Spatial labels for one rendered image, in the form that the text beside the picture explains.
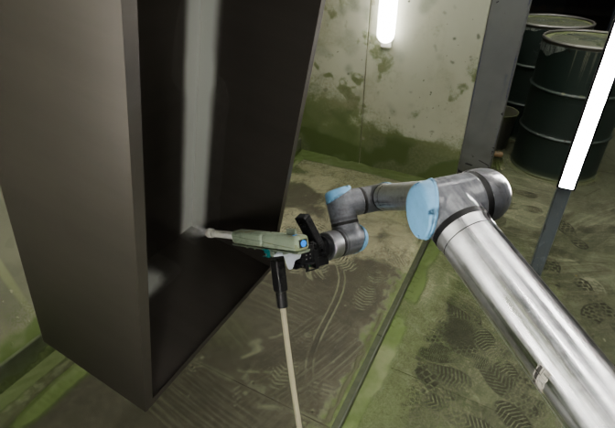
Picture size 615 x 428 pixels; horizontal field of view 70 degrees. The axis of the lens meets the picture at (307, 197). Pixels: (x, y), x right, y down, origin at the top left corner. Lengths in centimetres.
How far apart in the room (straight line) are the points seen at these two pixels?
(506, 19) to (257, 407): 215
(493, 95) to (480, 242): 193
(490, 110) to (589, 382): 212
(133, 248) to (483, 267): 60
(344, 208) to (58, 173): 85
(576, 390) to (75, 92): 82
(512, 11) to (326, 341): 185
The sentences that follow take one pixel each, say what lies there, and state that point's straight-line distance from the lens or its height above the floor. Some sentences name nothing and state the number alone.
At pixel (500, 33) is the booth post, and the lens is 263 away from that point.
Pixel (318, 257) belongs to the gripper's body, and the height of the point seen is 62.
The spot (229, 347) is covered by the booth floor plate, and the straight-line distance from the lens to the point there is 187.
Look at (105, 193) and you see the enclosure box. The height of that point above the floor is 110.
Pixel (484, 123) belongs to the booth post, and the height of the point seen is 50.
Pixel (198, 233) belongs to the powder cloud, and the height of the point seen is 57.
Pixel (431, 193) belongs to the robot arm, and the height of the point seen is 103.
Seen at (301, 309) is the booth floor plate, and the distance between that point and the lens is 198.
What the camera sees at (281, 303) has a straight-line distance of 126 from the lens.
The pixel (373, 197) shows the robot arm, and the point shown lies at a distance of 142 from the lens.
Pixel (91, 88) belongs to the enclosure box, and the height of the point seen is 127.
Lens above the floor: 146
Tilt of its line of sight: 31 degrees down
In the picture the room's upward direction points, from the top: straight up
